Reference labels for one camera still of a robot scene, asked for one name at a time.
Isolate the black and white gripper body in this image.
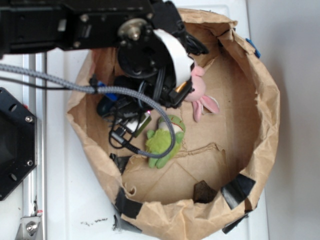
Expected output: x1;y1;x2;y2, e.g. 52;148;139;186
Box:
117;0;209;108

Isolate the pink plush bunny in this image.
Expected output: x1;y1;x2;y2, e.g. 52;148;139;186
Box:
184;63;220;123

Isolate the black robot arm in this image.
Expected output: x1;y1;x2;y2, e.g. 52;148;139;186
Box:
0;0;209;108

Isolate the dark green oblong toy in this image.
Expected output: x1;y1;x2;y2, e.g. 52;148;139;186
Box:
96;96;116;117

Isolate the green plush toy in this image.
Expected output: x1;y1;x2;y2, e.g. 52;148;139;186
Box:
145;114;186;169

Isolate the brown paper bag bin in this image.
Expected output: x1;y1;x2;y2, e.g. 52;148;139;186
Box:
67;9;280;240

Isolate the brown rock-like block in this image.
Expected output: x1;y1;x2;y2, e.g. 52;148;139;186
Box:
193;180;218;204

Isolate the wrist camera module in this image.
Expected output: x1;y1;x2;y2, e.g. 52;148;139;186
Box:
109;110;152;147

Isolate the grey braided cable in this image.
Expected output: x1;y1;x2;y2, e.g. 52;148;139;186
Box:
0;63;178;159

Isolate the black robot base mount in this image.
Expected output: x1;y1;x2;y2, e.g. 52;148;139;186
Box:
0;87;37;201

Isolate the aluminium rail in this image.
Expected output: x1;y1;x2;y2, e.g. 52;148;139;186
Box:
19;52;48;240

